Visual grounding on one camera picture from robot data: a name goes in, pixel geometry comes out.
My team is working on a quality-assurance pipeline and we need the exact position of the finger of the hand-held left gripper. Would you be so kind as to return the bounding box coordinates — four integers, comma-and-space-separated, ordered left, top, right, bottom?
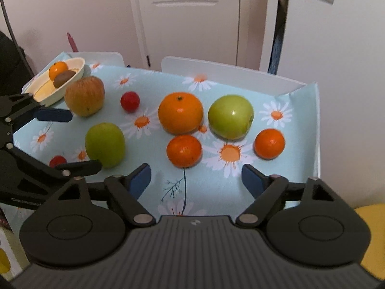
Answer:
0, 143, 102, 182
0, 93, 73, 127

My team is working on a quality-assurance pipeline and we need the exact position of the daisy print blue tablecloth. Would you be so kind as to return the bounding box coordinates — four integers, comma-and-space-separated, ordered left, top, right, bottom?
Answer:
0, 51, 321, 232

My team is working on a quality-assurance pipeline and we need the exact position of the white sliding door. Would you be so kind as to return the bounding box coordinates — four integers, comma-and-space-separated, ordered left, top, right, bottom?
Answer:
260, 0, 385, 210

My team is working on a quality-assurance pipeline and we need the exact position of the white chair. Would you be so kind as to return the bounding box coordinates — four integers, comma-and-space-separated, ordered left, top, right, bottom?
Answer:
68, 51, 125, 67
161, 56, 307, 97

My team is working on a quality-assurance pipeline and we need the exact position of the small orange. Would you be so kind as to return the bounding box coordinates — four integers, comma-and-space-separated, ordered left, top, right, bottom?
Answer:
49, 61, 68, 80

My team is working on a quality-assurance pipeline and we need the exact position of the pink plastic object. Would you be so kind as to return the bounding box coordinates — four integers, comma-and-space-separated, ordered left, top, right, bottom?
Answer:
67, 32, 79, 52

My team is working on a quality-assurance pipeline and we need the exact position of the white panel door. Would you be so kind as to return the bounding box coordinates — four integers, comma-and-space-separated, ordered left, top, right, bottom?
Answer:
126, 0, 268, 70

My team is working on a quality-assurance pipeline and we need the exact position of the brown kiwi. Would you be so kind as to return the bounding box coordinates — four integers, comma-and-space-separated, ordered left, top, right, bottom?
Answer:
53, 71, 76, 88

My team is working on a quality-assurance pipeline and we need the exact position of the red yellow apple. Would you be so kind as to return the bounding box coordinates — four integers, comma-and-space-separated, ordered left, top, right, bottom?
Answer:
64, 76, 105, 117

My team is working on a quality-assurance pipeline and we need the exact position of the cream oval bowl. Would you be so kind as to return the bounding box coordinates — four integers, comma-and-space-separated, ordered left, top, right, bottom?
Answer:
26, 57, 86, 107

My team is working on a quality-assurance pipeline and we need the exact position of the orange mandarin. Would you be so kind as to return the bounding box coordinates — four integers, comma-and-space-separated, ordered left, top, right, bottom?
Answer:
254, 128, 286, 160
166, 135, 203, 168

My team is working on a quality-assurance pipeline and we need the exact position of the round green apple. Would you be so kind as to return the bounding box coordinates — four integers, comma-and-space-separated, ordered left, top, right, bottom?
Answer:
208, 95, 255, 140

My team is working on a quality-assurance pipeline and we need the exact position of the large orange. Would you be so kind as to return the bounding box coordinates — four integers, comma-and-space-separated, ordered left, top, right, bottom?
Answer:
158, 92, 204, 136

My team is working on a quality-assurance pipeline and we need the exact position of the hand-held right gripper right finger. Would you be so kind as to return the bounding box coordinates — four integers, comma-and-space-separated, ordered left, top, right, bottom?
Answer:
235, 163, 337, 228

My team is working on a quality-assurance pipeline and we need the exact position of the small red cherry tomato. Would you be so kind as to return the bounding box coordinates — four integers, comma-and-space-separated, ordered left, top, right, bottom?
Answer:
49, 155, 68, 168
120, 91, 140, 113

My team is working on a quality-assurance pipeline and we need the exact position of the black stand pole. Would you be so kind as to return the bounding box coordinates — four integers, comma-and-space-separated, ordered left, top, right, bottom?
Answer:
0, 0, 35, 79

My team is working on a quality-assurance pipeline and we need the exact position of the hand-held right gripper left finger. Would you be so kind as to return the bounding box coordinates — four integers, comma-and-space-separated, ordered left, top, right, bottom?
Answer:
57, 163, 157, 228

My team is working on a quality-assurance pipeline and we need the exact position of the elongated green apple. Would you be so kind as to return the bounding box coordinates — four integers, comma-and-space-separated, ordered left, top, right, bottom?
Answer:
85, 123, 126, 169

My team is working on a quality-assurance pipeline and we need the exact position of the black jacket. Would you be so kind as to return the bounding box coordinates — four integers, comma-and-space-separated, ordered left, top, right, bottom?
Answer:
0, 30, 35, 97

